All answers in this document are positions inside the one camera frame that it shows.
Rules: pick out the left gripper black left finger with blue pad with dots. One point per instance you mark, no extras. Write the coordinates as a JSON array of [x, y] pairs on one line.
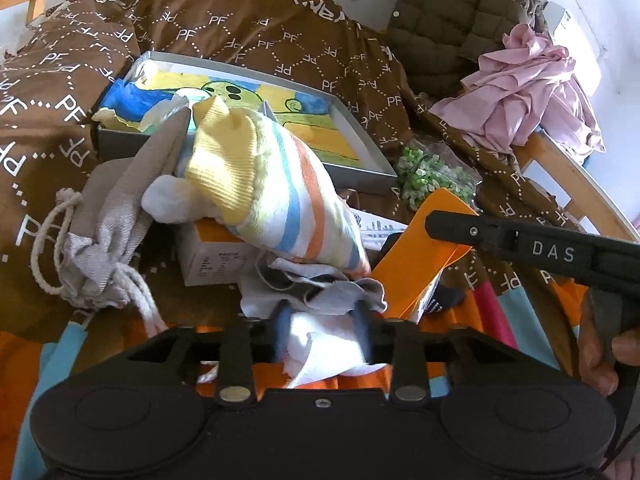
[[248, 342]]

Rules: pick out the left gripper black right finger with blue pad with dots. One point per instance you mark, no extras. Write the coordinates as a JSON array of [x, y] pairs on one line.
[[398, 343]]

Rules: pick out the white grey cloth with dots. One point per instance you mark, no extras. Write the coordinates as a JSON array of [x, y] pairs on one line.
[[320, 319]]

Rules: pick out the person's right hand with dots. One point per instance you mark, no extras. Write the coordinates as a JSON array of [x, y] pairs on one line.
[[592, 367]]

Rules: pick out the small white cardboard box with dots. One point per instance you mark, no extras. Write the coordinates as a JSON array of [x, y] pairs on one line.
[[209, 254]]

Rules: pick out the striped knit stuffed toy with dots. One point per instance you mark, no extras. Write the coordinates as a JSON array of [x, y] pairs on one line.
[[265, 186]]

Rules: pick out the bag of green pellets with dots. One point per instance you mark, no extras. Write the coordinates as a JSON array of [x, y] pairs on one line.
[[425, 167]]

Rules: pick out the pink crumpled cloth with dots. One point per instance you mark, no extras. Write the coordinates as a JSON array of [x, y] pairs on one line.
[[529, 84]]

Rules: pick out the grey box with painted lining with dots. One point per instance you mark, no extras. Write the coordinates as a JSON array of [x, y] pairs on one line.
[[158, 84]]

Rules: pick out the olive quilted puffer jacket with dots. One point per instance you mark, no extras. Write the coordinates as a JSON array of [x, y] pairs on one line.
[[439, 42]]

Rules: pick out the brown PF patterned duvet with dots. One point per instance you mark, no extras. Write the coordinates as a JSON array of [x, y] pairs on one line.
[[53, 84]]

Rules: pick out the wooden bed rail right side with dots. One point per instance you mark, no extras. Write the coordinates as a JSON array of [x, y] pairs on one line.
[[587, 198]]

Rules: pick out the grey drawstring cloth bag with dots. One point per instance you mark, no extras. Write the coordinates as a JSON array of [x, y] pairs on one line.
[[104, 224]]

